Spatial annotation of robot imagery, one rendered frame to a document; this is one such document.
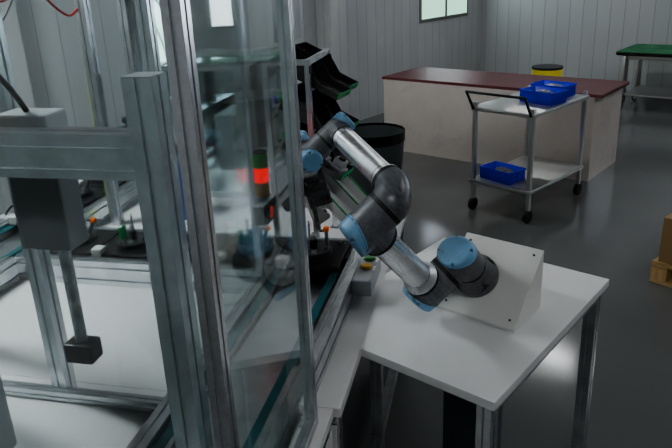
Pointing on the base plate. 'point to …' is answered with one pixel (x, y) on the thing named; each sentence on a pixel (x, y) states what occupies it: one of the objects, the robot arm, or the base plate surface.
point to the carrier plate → (331, 258)
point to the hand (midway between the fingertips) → (316, 227)
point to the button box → (365, 281)
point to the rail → (334, 317)
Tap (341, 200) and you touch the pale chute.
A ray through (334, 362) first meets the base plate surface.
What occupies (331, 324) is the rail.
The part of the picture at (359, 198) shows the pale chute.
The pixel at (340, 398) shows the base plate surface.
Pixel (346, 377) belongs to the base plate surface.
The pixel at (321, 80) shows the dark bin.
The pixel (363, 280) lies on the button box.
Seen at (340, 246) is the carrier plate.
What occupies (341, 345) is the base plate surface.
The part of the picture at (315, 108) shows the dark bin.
